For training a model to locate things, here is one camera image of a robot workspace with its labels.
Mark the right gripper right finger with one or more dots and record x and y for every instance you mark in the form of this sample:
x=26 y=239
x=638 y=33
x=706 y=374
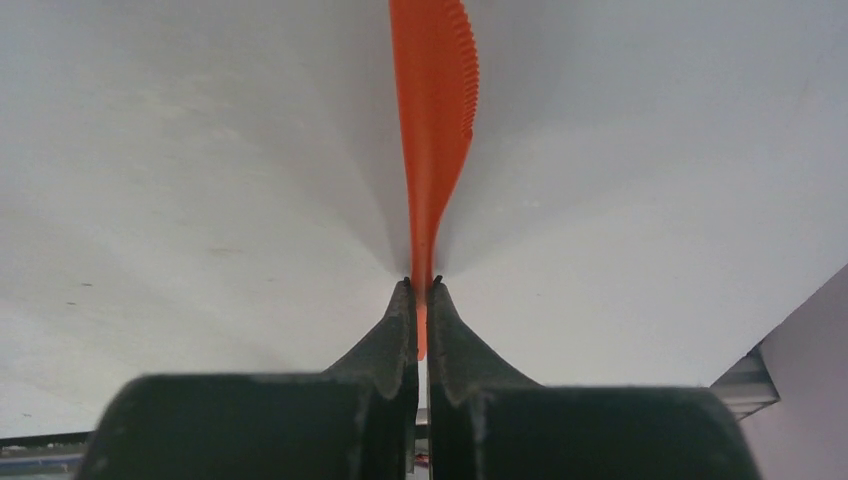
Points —
x=462 y=372

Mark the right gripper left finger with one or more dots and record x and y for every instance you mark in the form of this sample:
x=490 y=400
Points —
x=383 y=363

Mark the orange plastic knife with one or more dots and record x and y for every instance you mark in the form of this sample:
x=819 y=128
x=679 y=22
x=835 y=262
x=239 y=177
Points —
x=437 y=83

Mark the right aluminium corner post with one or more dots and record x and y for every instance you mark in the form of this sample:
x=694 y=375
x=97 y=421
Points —
x=747 y=387

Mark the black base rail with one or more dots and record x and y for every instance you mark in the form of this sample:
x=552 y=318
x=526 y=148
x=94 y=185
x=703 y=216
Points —
x=53 y=456

